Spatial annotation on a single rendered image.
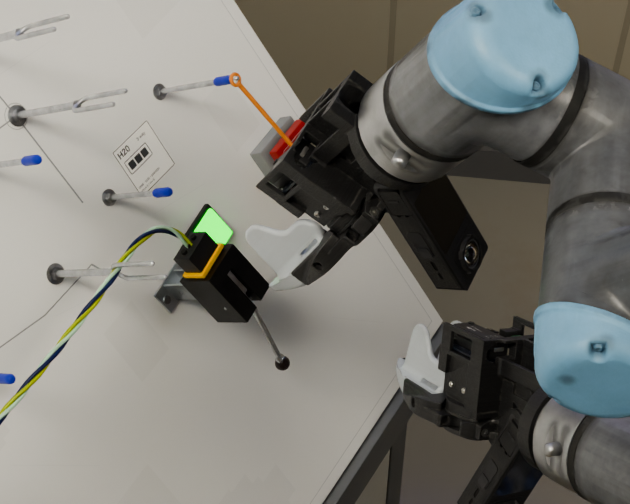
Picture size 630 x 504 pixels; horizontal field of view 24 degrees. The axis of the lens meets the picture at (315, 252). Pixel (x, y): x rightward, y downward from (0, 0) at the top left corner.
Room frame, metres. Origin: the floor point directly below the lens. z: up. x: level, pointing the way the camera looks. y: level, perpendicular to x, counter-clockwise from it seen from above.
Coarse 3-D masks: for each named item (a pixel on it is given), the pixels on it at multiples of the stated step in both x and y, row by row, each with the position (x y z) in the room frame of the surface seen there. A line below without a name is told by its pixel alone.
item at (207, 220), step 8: (208, 208) 0.84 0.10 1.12; (200, 216) 0.83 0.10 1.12; (208, 216) 0.83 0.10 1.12; (216, 216) 0.84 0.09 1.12; (192, 224) 0.82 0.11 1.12; (200, 224) 0.82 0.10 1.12; (208, 224) 0.83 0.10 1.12; (216, 224) 0.83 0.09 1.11; (224, 224) 0.83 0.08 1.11; (208, 232) 0.82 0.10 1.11; (216, 232) 0.82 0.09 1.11; (224, 232) 0.83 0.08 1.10; (232, 232) 0.83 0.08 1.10; (216, 240) 0.82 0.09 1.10; (224, 240) 0.82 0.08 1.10
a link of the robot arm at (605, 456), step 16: (576, 432) 0.50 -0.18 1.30; (592, 432) 0.50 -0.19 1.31; (608, 432) 0.49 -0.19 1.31; (624, 432) 0.49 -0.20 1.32; (576, 448) 0.49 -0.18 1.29; (592, 448) 0.49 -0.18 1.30; (608, 448) 0.48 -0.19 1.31; (624, 448) 0.48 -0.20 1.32; (576, 464) 0.48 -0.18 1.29; (592, 464) 0.48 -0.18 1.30; (608, 464) 0.47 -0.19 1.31; (624, 464) 0.46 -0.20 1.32; (576, 480) 0.48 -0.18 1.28; (592, 480) 0.47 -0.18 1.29; (608, 480) 0.46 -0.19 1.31; (624, 480) 0.46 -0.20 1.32; (592, 496) 0.46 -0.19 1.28; (608, 496) 0.46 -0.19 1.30; (624, 496) 0.45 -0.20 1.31
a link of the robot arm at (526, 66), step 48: (480, 0) 0.61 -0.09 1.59; (528, 0) 0.62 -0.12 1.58; (432, 48) 0.61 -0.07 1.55; (480, 48) 0.58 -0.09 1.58; (528, 48) 0.59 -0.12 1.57; (576, 48) 0.60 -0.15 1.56; (384, 96) 0.63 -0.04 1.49; (432, 96) 0.59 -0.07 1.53; (480, 96) 0.57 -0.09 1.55; (528, 96) 0.57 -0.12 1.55; (432, 144) 0.59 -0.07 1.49; (480, 144) 0.59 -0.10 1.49; (528, 144) 0.57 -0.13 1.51
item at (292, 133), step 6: (300, 120) 0.94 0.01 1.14; (294, 126) 0.93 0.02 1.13; (300, 126) 0.93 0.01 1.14; (288, 132) 0.92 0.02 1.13; (294, 132) 0.92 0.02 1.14; (282, 138) 0.92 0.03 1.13; (294, 138) 0.92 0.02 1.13; (276, 144) 0.91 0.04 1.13; (282, 144) 0.91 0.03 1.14; (276, 150) 0.90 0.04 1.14; (282, 150) 0.90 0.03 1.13; (276, 156) 0.90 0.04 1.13
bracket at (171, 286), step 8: (176, 264) 0.79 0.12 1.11; (176, 272) 0.78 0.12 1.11; (168, 280) 0.77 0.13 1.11; (176, 280) 0.77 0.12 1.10; (160, 288) 0.76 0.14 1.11; (168, 288) 0.76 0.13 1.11; (176, 288) 0.76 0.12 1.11; (184, 288) 0.75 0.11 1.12; (160, 296) 0.76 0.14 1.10; (168, 296) 0.76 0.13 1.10; (176, 296) 0.76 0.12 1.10; (184, 296) 0.76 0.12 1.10; (192, 296) 0.75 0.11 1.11; (168, 304) 0.75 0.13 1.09; (176, 304) 0.76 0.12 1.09
